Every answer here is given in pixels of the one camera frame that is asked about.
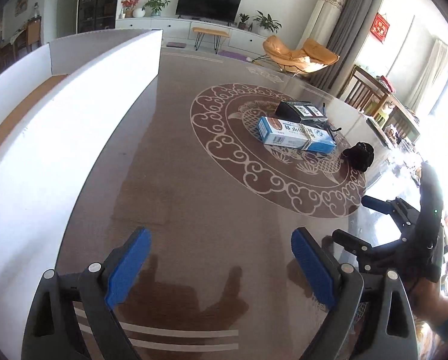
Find purple floor mat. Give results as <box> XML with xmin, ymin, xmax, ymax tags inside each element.
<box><xmin>218</xmin><ymin>50</ymin><xmax>248</xmax><ymax>61</ymax></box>

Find person's right hand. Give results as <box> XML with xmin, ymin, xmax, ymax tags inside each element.
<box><xmin>409</xmin><ymin>280</ymin><xmax>448</xmax><ymax>325</ymax></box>

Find red flowers in vase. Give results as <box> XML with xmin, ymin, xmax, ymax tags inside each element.
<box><xmin>119</xmin><ymin>0</ymin><xmax>143</xmax><ymax>19</ymax></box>

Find framed wall painting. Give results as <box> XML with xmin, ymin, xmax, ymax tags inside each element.
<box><xmin>13</xmin><ymin>0</ymin><xmax>32</xmax><ymax>18</ymax></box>

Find thin black cord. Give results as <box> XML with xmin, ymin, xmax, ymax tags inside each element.
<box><xmin>319</xmin><ymin>101</ymin><xmax>342</xmax><ymax>134</ymax></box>

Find white sheer curtain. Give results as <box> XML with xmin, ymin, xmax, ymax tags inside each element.
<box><xmin>407</xmin><ymin>38</ymin><xmax>448</xmax><ymax>115</ymax></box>

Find white television cabinet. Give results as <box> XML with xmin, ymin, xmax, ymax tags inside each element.
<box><xmin>115</xmin><ymin>16</ymin><xmax>274</xmax><ymax>55</ymax></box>

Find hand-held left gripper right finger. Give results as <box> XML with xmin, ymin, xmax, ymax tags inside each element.
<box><xmin>291</xmin><ymin>227</ymin><xmax>420</xmax><ymax>360</ymax></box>

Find blue and white carton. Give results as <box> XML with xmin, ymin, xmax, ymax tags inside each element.
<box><xmin>256</xmin><ymin>116</ymin><xmax>338</xmax><ymax>155</ymax></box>

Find black box with white labels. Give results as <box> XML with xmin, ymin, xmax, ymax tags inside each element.
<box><xmin>275</xmin><ymin>100</ymin><xmax>328</xmax><ymax>125</ymax></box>

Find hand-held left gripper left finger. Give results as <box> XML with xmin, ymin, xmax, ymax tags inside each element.
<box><xmin>21</xmin><ymin>227</ymin><xmax>152</xmax><ymax>360</ymax></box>

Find brown patterned desktop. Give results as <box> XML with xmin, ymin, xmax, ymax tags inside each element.
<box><xmin>53</xmin><ymin>47</ymin><xmax>435</xmax><ymax>360</ymax></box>

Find orange lounge chair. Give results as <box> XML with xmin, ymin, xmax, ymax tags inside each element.
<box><xmin>262</xmin><ymin>35</ymin><xmax>340</xmax><ymax>78</ymax></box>

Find large white cardboard box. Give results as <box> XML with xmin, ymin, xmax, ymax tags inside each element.
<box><xmin>0</xmin><ymin>29</ymin><xmax>163</xmax><ymax>346</ymax></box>

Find green potted plant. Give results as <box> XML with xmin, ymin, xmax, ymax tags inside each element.
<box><xmin>143</xmin><ymin>0</ymin><xmax>171</xmax><ymax>18</ymax></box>

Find black television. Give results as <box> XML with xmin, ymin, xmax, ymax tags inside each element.
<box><xmin>175</xmin><ymin>0</ymin><xmax>243</xmax><ymax>22</ymax></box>

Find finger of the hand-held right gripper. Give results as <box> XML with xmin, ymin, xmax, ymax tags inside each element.
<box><xmin>361</xmin><ymin>195</ymin><xmax>422</xmax><ymax>238</ymax></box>
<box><xmin>332</xmin><ymin>229</ymin><xmax>401</xmax><ymax>272</ymax></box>

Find red wall hanging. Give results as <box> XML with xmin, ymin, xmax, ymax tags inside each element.
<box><xmin>373</xmin><ymin>12</ymin><xmax>391</xmax><ymax>43</ymax></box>

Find wooden bench with metal legs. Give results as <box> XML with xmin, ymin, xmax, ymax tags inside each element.
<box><xmin>192</xmin><ymin>27</ymin><xmax>231</xmax><ymax>54</ymax></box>

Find covered standing air conditioner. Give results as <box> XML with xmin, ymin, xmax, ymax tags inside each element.
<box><xmin>306</xmin><ymin>0</ymin><xmax>347</xmax><ymax>46</ymax></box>

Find grey curtain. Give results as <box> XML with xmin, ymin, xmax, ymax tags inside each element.
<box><xmin>310</xmin><ymin>0</ymin><xmax>379</xmax><ymax>91</ymax></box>

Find small black pouch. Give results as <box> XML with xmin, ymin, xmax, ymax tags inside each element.
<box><xmin>341</xmin><ymin>141</ymin><xmax>375</xmax><ymax>172</ymax></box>

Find black glass display cabinet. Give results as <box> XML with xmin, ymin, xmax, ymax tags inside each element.
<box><xmin>77</xmin><ymin>0</ymin><xmax>124</xmax><ymax>34</ymax></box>

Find large leafy potted plant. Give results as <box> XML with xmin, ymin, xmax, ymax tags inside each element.
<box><xmin>253</xmin><ymin>10</ymin><xmax>283</xmax><ymax>35</ymax></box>

